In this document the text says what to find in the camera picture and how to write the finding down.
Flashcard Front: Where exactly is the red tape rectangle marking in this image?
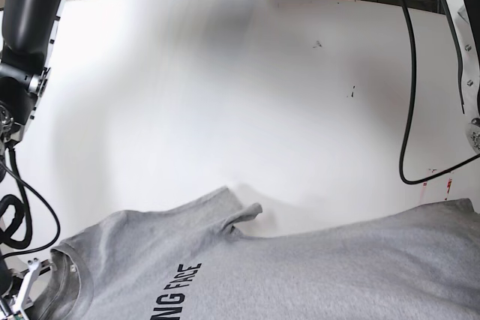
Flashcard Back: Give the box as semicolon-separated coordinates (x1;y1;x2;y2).
419;172;454;205

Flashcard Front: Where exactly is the grey t-shirt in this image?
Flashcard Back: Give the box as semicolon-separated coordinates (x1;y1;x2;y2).
30;188;479;319

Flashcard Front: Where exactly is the black robot arm image-left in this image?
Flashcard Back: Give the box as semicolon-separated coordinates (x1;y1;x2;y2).
1;0;66;256

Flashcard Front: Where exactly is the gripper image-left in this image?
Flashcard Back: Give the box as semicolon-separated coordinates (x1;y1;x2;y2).
1;258;51;319

